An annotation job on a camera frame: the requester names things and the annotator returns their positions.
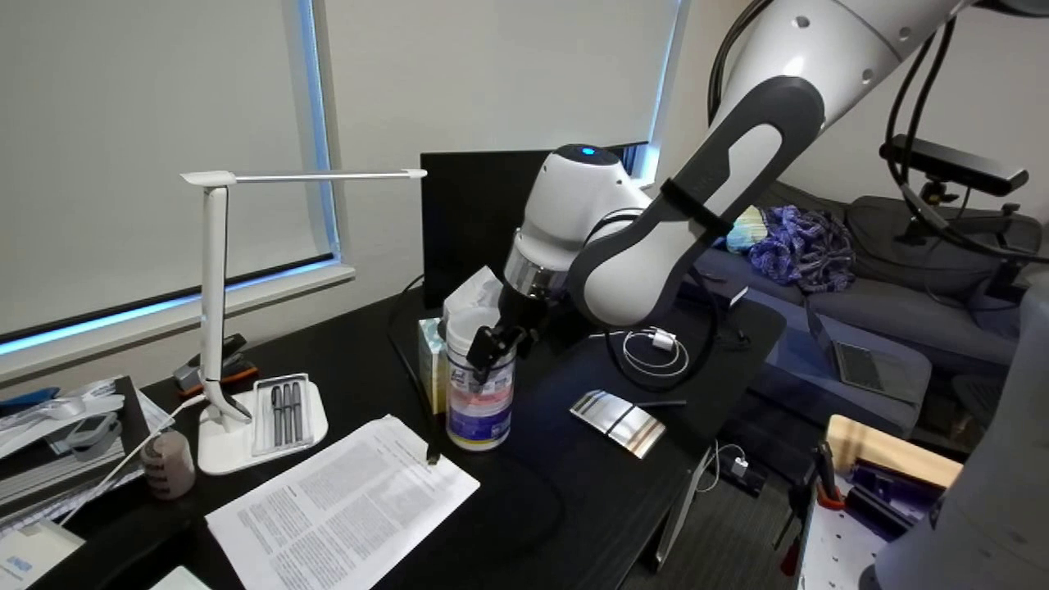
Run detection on printed white paper sheet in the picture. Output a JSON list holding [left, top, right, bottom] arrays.
[[203, 410, 484, 590]]

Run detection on white bottle blue yellow label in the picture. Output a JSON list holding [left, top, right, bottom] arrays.
[[440, 315, 518, 457]]

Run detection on white window blind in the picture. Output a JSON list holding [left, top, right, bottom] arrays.
[[0, 0, 338, 337]]

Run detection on light green cloth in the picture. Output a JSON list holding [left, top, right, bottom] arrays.
[[726, 208, 772, 256]]

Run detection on black computer monitor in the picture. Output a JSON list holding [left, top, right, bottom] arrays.
[[421, 139, 650, 322]]

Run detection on grey couch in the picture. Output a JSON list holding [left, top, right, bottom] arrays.
[[699, 194, 1049, 441]]

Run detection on metal robot mounting table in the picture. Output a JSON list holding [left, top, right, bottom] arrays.
[[793, 498, 881, 590]]

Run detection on white coiled cable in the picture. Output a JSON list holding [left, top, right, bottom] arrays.
[[621, 326, 696, 388]]

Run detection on white desk lamp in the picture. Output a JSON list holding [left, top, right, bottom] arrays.
[[176, 165, 434, 479]]

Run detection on light wooden tray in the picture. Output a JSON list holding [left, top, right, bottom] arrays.
[[823, 410, 963, 492]]

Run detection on grey flat case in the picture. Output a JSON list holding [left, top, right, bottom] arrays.
[[805, 309, 935, 414]]

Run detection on purple cloth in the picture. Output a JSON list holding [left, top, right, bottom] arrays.
[[747, 204, 859, 297]]

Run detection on white card brown stripes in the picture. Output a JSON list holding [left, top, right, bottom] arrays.
[[567, 388, 668, 462]]

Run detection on stack of white papers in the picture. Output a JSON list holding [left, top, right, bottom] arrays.
[[0, 375, 176, 528]]

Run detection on black power adapter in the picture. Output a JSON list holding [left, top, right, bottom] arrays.
[[707, 441, 772, 498]]

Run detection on black camera on stand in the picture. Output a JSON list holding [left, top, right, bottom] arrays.
[[878, 135, 1034, 266]]

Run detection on black velcro strap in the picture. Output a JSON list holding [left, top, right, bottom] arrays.
[[654, 176, 734, 239]]

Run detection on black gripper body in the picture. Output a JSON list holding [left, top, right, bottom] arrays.
[[493, 275, 553, 344]]

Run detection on white lamp cable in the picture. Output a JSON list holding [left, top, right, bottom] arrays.
[[46, 389, 213, 535]]

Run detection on orange black clamp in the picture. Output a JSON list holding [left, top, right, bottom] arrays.
[[780, 435, 847, 577]]

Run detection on red black tool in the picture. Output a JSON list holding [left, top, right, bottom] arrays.
[[175, 332, 266, 403]]

